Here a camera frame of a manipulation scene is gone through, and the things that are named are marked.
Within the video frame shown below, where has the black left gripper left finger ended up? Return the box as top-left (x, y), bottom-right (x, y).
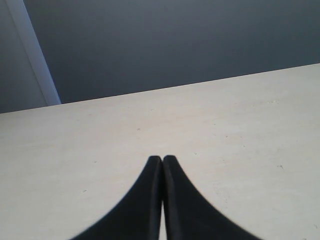
top-left (73, 155), bottom-right (163, 240)

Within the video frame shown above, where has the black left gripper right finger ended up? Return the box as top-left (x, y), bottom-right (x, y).
top-left (162, 155), bottom-right (258, 240)

